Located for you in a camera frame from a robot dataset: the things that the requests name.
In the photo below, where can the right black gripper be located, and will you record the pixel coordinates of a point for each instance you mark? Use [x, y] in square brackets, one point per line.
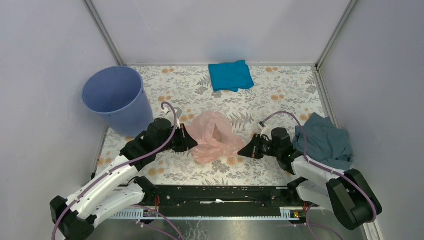
[252, 149]

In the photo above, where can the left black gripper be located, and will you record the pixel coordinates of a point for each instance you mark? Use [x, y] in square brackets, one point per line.
[187, 142]

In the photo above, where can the pink plastic trash bag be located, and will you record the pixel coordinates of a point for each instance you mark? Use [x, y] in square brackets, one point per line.
[215, 137]

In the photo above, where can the blue plastic trash bin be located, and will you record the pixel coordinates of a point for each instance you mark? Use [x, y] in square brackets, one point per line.
[117, 96]

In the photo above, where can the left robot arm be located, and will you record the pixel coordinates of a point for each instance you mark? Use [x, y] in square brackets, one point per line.
[119, 186]

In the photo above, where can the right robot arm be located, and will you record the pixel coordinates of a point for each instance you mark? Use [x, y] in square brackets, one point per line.
[347, 194]

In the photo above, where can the floral patterned table mat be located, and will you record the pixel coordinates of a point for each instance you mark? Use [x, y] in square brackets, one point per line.
[281, 95]

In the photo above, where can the dark blue crumpled cloth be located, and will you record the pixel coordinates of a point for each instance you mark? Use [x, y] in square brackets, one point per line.
[324, 142]

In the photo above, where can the teal folded cloth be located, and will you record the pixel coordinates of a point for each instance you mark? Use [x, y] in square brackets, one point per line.
[230, 76]

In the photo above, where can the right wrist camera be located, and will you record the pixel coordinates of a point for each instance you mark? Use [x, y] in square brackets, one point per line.
[265, 130]

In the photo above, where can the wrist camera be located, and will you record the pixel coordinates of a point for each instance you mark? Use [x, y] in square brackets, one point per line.
[265, 130]
[171, 118]

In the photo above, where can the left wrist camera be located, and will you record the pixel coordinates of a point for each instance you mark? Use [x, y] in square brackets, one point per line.
[171, 118]

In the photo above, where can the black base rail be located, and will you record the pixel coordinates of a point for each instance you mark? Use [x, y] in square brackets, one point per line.
[176, 197]

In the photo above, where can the white slotted cable duct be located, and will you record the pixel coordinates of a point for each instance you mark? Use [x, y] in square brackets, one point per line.
[210, 213]

